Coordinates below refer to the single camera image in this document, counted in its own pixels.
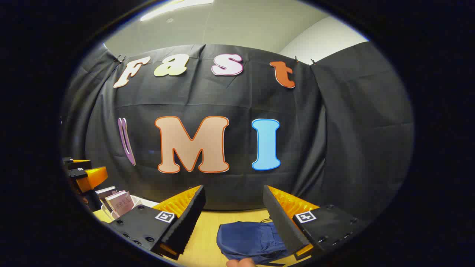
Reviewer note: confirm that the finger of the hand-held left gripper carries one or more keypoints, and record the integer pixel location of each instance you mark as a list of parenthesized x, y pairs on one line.
[(91, 178), (78, 163)]

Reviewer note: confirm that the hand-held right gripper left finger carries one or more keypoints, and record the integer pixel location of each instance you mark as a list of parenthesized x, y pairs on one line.
[(189, 222)]

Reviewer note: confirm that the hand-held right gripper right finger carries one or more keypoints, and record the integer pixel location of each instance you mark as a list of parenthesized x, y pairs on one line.
[(280, 222)]

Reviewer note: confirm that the pink cover book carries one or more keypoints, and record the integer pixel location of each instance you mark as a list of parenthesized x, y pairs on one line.
[(120, 204)]

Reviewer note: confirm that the blue schoolbag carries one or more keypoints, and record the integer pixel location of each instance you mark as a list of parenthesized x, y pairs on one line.
[(248, 239)]

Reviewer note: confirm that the white bookshelf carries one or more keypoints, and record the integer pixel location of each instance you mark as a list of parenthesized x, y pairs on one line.
[(143, 202)]

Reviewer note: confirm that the black backdrop cloth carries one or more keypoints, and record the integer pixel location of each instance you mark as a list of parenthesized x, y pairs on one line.
[(222, 96)]

